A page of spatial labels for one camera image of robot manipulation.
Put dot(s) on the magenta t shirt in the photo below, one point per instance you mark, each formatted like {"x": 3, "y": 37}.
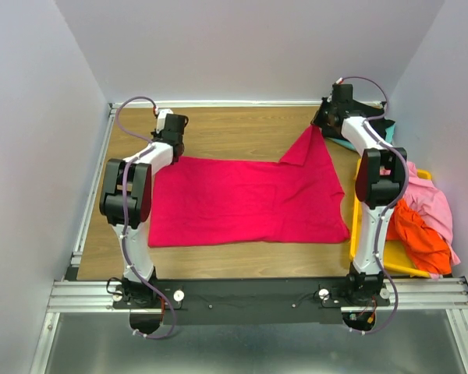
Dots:
{"x": 211, "y": 202}

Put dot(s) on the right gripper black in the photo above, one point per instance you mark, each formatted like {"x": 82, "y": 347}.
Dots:
{"x": 317, "y": 119}

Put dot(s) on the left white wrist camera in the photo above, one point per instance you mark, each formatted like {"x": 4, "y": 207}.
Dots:
{"x": 161, "y": 118}

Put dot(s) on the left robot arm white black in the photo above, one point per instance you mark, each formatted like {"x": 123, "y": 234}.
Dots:
{"x": 126, "y": 203}

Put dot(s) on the aluminium frame rail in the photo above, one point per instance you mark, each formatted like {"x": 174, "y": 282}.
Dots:
{"x": 423, "y": 330}

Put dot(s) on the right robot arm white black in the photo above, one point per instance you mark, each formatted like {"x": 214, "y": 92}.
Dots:
{"x": 380, "y": 183}

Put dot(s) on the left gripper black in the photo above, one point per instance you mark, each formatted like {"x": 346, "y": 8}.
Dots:
{"x": 156, "y": 135}

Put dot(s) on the folded teal t shirt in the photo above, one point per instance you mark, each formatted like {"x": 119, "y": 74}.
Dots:
{"x": 389, "y": 133}

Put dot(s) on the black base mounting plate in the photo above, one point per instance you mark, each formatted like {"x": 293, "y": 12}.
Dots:
{"x": 163, "y": 306}

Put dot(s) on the light pink t shirt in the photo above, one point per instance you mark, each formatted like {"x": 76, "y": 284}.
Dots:
{"x": 432, "y": 205}

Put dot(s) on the orange t shirt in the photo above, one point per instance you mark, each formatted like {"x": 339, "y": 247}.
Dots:
{"x": 423, "y": 245}

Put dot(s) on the yellow plastic bin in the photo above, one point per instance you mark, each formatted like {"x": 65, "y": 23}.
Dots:
{"x": 395, "y": 257}

